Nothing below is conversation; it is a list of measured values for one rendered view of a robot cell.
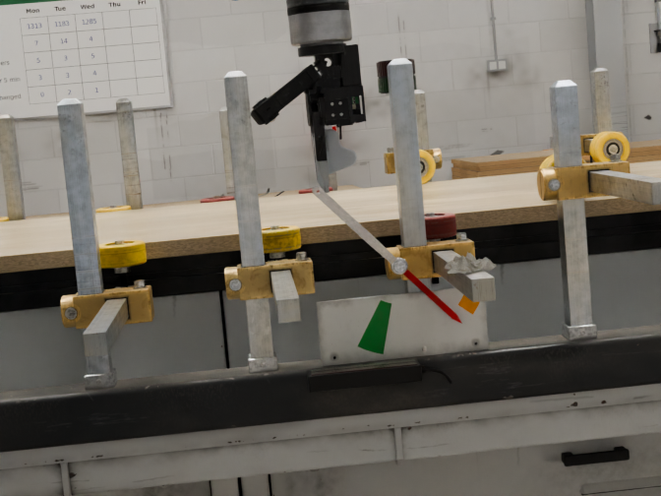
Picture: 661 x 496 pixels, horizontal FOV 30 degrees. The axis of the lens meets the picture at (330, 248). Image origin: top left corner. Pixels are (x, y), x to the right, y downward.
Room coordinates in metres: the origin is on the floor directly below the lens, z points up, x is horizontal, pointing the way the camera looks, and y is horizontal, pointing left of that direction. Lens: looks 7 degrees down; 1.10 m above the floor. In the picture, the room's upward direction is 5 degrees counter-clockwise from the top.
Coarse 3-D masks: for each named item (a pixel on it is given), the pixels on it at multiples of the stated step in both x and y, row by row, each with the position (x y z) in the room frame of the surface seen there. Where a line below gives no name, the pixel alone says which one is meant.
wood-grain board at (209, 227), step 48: (336, 192) 2.78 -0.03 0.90; (384, 192) 2.65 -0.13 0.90; (432, 192) 2.54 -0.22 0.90; (480, 192) 2.43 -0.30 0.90; (528, 192) 2.33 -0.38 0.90; (0, 240) 2.29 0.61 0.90; (48, 240) 2.21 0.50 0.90; (144, 240) 2.05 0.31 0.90; (192, 240) 2.02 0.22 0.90; (336, 240) 2.03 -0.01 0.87
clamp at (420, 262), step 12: (468, 240) 1.89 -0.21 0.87; (396, 252) 1.88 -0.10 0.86; (408, 252) 1.87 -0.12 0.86; (420, 252) 1.87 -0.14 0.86; (432, 252) 1.87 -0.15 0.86; (456, 252) 1.88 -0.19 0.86; (468, 252) 1.88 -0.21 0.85; (408, 264) 1.87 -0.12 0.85; (420, 264) 1.87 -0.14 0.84; (432, 264) 1.87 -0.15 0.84; (396, 276) 1.88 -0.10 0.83; (420, 276) 1.87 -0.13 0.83; (432, 276) 1.87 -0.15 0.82
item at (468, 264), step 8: (456, 256) 1.68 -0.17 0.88; (472, 256) 1.66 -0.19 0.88; (448, 264) 1.66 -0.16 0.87; (456, 264) 1.64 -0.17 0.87; (464, 264) 1.62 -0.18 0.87; (472, 264) 1.64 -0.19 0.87; (480, 264) 1.63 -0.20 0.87; (488, 264) 1.62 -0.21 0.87; (448, 272) 1.63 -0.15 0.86; (456, 272) 1.62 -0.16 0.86; (464, 272) 1.61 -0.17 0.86
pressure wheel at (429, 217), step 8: (432, 216) 1.97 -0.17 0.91; (440, 216) 1.95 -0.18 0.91; (448, 216) 1.95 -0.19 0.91; (432, 224) 1.93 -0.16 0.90; (440, 224) 1.94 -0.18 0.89; (448, 224) 1.94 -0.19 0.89; (432, 232) 1.93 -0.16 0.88; (440, 232) 1.94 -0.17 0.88; (448, 232) 1.94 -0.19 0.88; (432, 240) 1.96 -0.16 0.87; (440, 240) 1.97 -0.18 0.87; (432, 280) 1.97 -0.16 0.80
